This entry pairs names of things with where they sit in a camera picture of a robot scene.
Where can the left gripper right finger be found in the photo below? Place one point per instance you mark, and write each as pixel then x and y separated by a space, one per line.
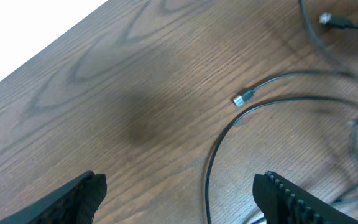
pixel 283 202

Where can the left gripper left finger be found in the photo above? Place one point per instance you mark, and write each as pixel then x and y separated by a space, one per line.
pixel 75 202

